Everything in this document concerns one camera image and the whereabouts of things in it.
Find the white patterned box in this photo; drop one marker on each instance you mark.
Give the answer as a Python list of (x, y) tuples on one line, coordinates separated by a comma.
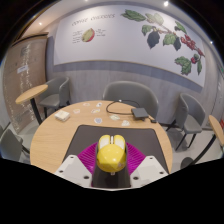
[(62, 115)]

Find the yellow computer mouse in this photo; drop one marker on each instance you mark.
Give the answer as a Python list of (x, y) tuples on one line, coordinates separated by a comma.
[(111, 156)]

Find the small pale sticker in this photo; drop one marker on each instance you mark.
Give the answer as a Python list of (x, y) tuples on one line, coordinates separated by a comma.
[(99, 104), (76, 111), (98, 120), (95, 110), (86, 104), (125, 123), (114, 117)]

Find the wooden wall board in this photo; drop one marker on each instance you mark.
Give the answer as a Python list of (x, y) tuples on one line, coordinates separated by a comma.
[(20, 80)]

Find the white botanical wall mural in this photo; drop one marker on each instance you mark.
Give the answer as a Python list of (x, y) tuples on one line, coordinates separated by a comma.
[(126, 43)]

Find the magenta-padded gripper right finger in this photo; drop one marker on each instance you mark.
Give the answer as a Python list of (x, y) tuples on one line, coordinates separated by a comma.
[(151, 168)]

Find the grey shell chair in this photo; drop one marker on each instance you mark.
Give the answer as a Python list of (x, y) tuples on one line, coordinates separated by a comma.
[(10, 145), (133, 93), (191, 116), (55, 96)]

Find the black mouse pad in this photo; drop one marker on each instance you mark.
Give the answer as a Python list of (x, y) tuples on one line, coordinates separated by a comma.
[(83, 136)]

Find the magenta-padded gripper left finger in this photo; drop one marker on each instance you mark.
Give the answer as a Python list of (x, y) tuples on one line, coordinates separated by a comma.
[(71, 168)]

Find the small black adapter box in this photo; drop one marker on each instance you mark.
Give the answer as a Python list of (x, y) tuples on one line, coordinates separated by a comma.
[(140, 113)]

